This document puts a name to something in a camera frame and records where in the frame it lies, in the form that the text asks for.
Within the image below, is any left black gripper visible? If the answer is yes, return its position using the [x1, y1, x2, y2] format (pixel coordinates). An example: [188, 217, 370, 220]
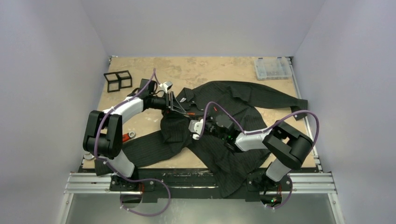
[149, 92, 186, 119]

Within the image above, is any black pinstriped shirt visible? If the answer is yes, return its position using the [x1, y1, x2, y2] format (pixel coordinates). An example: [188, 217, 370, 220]
[123, 81, 308, 197]

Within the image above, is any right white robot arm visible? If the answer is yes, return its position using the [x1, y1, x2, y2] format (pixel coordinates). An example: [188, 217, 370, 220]
[190, 114, 319, 190]

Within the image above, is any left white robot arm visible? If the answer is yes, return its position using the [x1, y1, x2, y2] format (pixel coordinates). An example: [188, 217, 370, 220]
[83, 79, 187, 191]

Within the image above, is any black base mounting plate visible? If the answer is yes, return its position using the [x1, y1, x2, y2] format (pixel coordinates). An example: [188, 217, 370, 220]
[109, 168, 293, 206]

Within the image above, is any clear plastic organizer box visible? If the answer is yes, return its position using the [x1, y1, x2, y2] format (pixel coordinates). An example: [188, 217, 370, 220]
[254, 56, 292, 80]

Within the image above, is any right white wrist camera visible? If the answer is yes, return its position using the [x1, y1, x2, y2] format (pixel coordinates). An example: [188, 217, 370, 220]
[188, 119, 205, 140]

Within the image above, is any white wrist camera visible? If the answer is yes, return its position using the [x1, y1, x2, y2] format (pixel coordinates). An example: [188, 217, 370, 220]
[188, 119, 205, 140]
[158, 81, 173, 93]

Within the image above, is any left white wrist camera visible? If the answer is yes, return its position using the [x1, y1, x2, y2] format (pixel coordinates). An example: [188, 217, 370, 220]
[158, 81, 173, 93]

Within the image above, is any red handled adjustable wrench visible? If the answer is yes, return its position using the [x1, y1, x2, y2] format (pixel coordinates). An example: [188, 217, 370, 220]
[122, 131, 136, 143]

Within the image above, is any black display frame box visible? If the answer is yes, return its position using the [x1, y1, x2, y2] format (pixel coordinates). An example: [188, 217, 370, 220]
[103, 70, 133, 93]

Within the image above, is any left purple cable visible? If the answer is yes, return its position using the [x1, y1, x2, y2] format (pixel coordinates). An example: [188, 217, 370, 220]
[93, 68, 172, 217]

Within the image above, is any purple cable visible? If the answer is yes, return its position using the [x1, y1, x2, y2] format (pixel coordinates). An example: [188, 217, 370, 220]
[198, 101, 319, 210]
[93, 68, 172, 217]

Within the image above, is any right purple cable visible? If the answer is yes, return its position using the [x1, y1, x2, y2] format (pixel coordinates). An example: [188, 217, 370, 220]
[198, 101, 319, 210]

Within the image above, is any aluminium rail frame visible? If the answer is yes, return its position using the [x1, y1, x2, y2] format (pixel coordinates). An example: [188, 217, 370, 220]
[55, 173, 345, 224]

